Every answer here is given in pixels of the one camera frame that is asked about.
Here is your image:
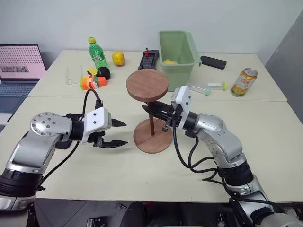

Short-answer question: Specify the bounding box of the black smartphone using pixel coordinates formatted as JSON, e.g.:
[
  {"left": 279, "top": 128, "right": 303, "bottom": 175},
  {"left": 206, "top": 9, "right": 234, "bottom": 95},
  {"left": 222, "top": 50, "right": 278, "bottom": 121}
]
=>
[{"left": 199, "top": 55, "right": 227, "bottom": 70}]

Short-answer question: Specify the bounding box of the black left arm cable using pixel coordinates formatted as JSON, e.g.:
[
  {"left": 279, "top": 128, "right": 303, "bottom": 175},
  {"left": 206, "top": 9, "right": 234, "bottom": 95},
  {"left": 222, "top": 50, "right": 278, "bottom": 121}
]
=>
[{"left": 41, "top": 88, "right": 104, "bottom": 187}]

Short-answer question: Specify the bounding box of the round wooden base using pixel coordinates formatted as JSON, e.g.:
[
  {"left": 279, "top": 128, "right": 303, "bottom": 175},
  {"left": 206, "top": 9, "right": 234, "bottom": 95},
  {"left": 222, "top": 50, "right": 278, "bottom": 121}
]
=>
[{"left": 133, "top": 117, "right": 173, "bottom": 154}]

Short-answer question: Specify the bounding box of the black tray with red piece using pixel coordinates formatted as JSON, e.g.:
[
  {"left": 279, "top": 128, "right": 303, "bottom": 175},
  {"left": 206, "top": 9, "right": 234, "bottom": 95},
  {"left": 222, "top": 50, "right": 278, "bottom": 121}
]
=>
[{"left": 137, "top": 47, "right": 160, "bottom": 71}]

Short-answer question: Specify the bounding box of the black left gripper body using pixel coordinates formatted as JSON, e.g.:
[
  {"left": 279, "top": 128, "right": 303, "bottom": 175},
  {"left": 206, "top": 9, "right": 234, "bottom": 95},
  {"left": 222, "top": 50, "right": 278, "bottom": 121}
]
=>
[{"left": 87, "top": 130, "right": 107, "bottom": 149}]

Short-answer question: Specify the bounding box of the yellow fruit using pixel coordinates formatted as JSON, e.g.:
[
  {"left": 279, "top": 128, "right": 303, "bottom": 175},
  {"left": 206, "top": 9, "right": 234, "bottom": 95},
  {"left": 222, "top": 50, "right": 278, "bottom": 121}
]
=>
[{"left": 111, "top": 51, "right": 126, "bottom": 67}]

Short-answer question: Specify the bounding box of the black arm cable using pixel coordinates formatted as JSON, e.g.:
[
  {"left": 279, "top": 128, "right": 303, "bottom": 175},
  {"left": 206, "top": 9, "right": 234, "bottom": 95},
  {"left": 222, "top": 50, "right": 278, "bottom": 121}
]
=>
[
  {"left": 172, "top": 120, "right": 239, "bottom": 197},
  {"left": 41, "top": 88, "right": 104, "bottom": 187}
]

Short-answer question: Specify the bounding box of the wooden pole with round disc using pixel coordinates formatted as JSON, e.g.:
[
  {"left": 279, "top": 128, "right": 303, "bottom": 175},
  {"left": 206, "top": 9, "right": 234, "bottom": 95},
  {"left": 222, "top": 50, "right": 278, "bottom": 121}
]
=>
[{"left": 125, "top": 69, "right": 169, "bottom": 136}]

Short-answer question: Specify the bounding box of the clear acrylic holder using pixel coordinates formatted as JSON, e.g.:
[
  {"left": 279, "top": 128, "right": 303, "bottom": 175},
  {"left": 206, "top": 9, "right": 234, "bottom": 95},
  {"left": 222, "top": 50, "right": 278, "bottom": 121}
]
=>
[{"left": 65, "top": 65, "right": 84, "bottom": 86}]

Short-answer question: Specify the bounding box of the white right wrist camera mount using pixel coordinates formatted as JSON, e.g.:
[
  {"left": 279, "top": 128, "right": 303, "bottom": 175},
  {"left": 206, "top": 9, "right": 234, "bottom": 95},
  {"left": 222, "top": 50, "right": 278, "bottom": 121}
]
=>
[{"left": 170, "top": 85, "right": 194, "bottom": 130}]

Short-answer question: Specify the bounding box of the clear tube with green cap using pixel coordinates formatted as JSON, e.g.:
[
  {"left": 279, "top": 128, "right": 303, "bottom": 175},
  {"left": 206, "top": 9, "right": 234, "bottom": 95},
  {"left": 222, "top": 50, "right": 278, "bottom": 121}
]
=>
[{"left": 188, "top": 83, "right": 212, "bottom": 96}]

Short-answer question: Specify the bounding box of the multicoloured toy block stack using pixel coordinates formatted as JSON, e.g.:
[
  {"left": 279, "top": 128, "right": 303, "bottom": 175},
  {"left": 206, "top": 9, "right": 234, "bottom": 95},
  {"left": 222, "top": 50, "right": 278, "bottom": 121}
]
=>
[{"left": 80, "top": 75, "right": 99, "bottom": 91}]

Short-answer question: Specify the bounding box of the orange drink can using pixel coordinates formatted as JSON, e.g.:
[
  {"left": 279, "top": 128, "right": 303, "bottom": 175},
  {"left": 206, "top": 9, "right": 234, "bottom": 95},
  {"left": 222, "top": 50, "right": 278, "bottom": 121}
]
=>
[{"left": 230, "top": 67, "right": 258, "bottom": 98}]

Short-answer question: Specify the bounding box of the green plastic soda bottle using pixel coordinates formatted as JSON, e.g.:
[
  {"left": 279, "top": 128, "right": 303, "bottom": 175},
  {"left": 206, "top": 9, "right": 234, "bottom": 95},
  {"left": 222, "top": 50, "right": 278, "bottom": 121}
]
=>
[{"left": 88, "top": 36, "right": 109, "bottom": 70}]

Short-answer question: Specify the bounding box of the green plastic bin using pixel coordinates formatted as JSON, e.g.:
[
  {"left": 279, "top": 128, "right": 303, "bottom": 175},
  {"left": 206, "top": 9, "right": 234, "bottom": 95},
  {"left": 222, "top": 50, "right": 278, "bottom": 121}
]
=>
[{"left": 158, "top": 30, "right": 202, "bottom": 93}]

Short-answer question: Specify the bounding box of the dark rounded housing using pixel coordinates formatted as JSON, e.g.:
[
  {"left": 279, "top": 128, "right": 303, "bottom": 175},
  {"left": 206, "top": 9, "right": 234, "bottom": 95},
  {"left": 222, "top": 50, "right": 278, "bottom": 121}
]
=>
[{"left": 115, "top": 201, "right": 149, "bottom": 227}]

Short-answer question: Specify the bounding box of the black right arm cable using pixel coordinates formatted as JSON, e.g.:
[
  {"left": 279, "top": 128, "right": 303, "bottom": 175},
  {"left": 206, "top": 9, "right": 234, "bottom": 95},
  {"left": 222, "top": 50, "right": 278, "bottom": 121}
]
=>
[{"left": 172, "top": 120, "right": 239, "bottom": 197}]

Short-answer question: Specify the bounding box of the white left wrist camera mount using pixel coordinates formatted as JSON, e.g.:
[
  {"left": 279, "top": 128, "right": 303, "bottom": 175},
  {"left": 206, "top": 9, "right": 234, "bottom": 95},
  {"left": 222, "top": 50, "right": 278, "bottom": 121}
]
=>
[{"left": 80, "top": 106, "right": 113, "bottom": 145}]

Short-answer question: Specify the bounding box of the open grey laptop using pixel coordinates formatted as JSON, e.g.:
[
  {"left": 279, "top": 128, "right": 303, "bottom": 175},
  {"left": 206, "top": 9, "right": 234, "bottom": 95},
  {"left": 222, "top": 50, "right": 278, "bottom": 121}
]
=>
[{"left": 0, "top": 43, "right": 47, "bottom": 133}]

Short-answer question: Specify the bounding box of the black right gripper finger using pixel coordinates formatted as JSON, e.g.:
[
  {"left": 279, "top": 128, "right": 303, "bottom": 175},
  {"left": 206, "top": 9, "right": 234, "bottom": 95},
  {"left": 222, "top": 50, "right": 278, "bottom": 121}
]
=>
[
  {"left": 151, "top": 102, "right": 175, "bottom": 112},
  {"left": 141, "top": 105, "right": 172, "bottom": 122}
]

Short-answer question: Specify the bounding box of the clear tube with yellow cap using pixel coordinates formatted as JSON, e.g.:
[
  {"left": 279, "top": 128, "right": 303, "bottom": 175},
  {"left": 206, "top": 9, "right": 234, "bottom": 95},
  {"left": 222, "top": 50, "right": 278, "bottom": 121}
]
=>
[{"left": 207, "top": 82, "right": 229, "bottom": 91}]

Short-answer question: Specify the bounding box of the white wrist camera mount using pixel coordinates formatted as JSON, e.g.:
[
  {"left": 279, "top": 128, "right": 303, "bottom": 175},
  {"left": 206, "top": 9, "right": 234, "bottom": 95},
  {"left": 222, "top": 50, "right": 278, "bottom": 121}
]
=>
[
  {"left": 170, "top": 85, "right": 194, "bottom": 130},
  {"left": 80, "top": 106, "right": 113, "bottom": 145}
]

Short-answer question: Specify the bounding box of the orange toy block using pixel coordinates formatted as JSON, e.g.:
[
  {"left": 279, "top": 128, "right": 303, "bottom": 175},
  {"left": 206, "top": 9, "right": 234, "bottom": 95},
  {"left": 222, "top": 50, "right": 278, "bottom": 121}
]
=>
[{"left": 95, "top": 76, "right": 108, "bottom": 87}]

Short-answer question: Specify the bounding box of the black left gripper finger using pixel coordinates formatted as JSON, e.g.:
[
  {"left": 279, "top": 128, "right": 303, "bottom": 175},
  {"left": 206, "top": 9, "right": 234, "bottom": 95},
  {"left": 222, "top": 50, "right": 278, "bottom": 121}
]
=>
[
  {"left": 101, "top": 140, "right": 129, "bottom": 150},
  {"left": 111, "top": 118, "right": 127, "bottom": 129}
]

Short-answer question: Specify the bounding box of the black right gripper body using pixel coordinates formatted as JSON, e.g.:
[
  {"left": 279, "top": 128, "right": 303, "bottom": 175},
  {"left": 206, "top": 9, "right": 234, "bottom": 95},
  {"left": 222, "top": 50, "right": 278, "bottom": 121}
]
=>
[{"left": 161, "top": 103, "right": 184, "bottom": 132}]

